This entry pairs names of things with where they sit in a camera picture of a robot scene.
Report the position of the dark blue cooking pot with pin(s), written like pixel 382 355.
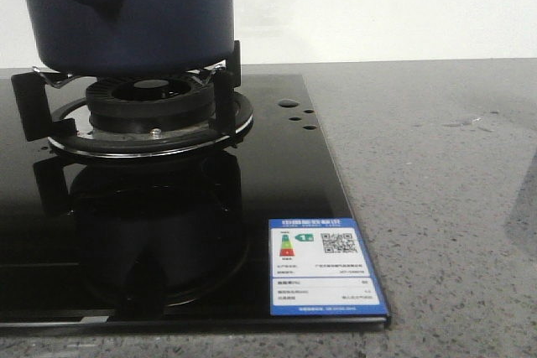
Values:
pixel 131 37

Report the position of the black metal pot support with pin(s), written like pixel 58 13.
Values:
pixel 69 130

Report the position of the blue white energy label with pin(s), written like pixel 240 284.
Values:
pixel 320 267

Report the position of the black gas burner head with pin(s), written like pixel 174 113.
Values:
pixel 139 104

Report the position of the black glass gas stove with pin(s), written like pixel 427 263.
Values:
pixel 162 245

